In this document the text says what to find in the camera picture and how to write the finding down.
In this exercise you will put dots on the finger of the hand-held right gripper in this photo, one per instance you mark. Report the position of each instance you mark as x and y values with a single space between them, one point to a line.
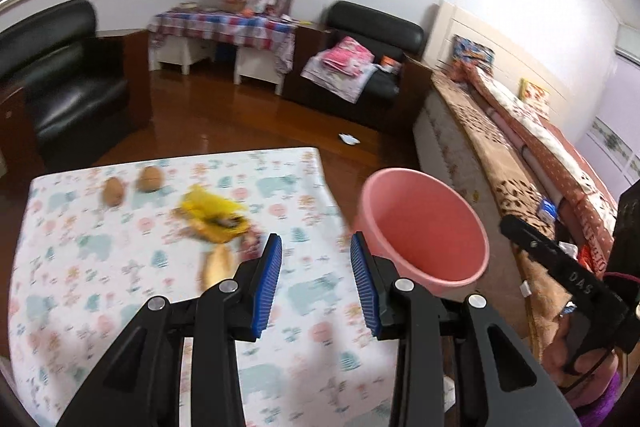
565 269

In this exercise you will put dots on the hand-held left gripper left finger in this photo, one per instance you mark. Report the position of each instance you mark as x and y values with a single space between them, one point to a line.
265 287

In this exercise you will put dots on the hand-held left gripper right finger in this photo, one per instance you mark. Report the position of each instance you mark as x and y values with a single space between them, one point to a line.
362 287

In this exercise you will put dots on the pink plastic bucket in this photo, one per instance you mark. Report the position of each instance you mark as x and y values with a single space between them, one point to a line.
425 227

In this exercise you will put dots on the yellow plastic bag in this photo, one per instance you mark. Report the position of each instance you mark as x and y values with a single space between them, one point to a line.
210 207

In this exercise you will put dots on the person's right forearm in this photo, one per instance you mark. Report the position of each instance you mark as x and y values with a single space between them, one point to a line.
605 402

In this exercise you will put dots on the person's right hand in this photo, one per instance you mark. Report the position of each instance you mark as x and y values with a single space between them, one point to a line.
555 347

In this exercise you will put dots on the small blue white box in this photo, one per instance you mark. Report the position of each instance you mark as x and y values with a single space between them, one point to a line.
548 209

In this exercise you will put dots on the red-brown floral quilt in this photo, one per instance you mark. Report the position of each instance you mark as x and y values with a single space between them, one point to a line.
550 142

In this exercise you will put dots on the brown patterned blanket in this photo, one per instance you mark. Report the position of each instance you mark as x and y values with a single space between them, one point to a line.
500 167

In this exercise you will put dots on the white paper scrap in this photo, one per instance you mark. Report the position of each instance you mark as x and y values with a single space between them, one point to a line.
349 139

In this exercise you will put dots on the brown walnut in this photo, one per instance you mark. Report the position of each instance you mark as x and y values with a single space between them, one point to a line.
151 179
114 191

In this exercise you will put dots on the floral bear tablecloth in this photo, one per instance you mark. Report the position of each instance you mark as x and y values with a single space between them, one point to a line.
100 282

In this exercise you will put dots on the yellow printed cushion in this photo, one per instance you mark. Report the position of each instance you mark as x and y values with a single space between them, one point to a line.
534 92

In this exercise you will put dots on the white folded sheet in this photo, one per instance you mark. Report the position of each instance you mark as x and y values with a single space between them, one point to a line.
345 82

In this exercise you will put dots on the white desk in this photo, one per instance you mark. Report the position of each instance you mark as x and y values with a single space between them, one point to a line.
255 67

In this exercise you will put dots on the small orange packet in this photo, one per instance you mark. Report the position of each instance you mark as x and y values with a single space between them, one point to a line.
390 64

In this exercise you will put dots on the pink folded clothes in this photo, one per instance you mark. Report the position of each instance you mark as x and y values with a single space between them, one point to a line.
347 54

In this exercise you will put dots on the colourful cartoon pillow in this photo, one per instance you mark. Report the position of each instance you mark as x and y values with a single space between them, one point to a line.
473 51

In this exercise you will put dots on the white bed headboard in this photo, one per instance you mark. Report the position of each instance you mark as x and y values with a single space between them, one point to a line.
500 32

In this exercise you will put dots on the black leather armchair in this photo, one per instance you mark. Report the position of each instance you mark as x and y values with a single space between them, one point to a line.
370 24
65 82

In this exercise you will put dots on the checked tablecloth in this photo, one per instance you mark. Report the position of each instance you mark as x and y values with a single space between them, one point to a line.
225 24

